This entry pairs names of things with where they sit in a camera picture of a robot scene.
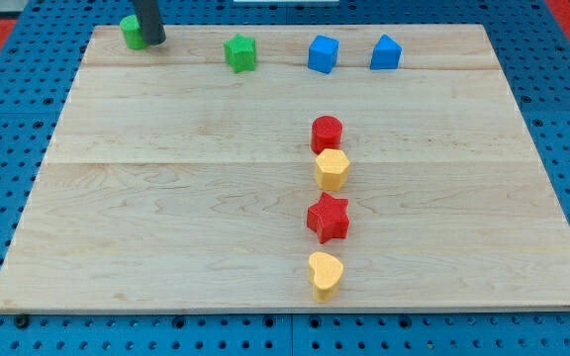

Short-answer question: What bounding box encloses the green cylinder block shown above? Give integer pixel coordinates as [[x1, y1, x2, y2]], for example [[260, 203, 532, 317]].
[[119, 14, 148, 50]]

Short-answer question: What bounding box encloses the light wooden board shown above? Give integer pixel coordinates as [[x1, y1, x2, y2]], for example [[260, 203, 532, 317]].
[[0, 25, 570, 314]]

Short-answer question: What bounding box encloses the yellow hexagon block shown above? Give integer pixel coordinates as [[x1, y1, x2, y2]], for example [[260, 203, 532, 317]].
[[314, 148, 350, 191]]

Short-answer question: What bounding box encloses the red star block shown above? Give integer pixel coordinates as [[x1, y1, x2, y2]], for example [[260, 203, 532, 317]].
[[306, 192, 350, 244]]

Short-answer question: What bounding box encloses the red cylinder block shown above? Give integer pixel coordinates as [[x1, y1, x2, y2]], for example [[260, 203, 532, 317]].
[[311, 116, 343, 154]]

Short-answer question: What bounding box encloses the yellow heart block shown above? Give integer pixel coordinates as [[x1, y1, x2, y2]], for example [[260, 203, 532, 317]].
[[308, 252, 344, 303]]

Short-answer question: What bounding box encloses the blue cube block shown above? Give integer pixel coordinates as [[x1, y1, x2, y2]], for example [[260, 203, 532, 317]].
[[307, 35, 339, 74]]

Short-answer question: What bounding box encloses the green star block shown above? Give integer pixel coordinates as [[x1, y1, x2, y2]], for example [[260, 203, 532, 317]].
[[224, 34, 256, 73]]

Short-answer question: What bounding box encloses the blue pentagon block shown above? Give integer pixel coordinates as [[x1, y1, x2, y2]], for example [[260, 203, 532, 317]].
[[369, 34, 403, 70]]

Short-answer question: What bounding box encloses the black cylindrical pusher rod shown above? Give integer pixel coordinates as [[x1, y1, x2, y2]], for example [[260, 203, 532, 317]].
[[132, 0, 166, 45]]

